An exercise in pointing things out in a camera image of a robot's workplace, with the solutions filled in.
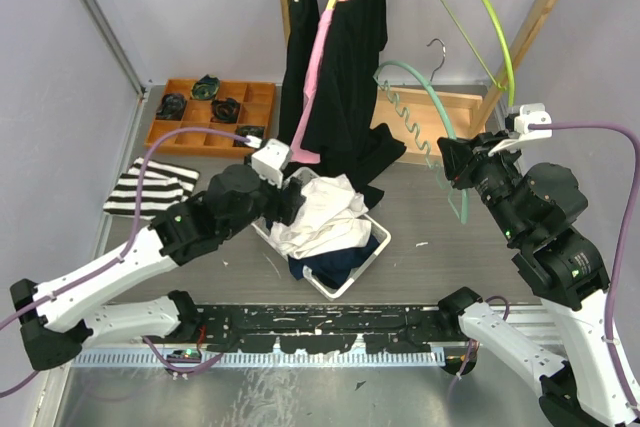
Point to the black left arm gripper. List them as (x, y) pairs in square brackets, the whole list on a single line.
[(287, 211)]

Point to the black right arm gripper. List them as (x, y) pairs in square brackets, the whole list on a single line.
[(457, 154)]

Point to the mint green hanger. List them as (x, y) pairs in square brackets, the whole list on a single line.
[(422, 119)]

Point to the white t shirt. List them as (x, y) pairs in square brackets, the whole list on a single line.
[(331, 219)]

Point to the navy blue t shirt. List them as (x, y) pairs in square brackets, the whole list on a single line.
[(333, 268)]

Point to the plain black t shirt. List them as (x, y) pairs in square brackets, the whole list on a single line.
[(340, 126)]

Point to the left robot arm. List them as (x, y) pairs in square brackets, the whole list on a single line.
[(61, 317)]

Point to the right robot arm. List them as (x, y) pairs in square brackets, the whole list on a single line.
[(535, 212)]

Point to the pink t shirt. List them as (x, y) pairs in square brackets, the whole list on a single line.
[(299, 154)]

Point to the black printed t shirt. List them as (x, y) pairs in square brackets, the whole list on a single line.
[(304, 19)]

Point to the white perforated plastic basket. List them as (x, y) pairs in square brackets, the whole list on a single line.
[(381, 234)]

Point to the wooden clothes rack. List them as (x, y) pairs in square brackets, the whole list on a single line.
[(471, 113)]

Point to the rolled dark sock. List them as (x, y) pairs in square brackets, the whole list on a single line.
[(225, 111), (172, 107), (205, 88), (253, 136)]

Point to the orange wooden compartment tray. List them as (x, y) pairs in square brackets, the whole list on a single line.
[(256, 99)]

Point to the black white striped cloth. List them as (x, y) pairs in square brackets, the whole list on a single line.
[(163, 185)]

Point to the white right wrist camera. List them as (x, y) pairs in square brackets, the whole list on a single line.
[(530, 125)]

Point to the grey slotted cable duct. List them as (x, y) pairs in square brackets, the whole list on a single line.
[(144, 358)]

